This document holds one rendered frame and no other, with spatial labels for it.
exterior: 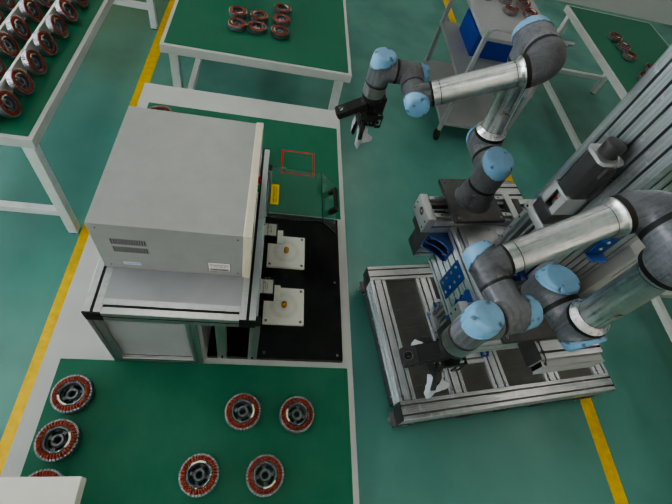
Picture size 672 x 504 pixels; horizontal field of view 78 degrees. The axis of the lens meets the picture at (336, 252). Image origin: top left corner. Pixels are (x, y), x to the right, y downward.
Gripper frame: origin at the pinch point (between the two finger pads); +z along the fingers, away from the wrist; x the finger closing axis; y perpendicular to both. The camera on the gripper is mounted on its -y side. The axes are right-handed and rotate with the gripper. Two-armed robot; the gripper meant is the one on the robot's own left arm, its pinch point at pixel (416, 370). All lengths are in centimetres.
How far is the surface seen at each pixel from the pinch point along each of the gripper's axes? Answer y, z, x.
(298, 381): -25.6, 40.2, 11.9
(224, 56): -45, 41, 201
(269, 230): -32, 23, 64
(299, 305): -22, 37, 39
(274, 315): -32, 37, 36
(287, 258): -25, 37, 60
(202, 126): -54, -17, 74
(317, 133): 0, 40, 138
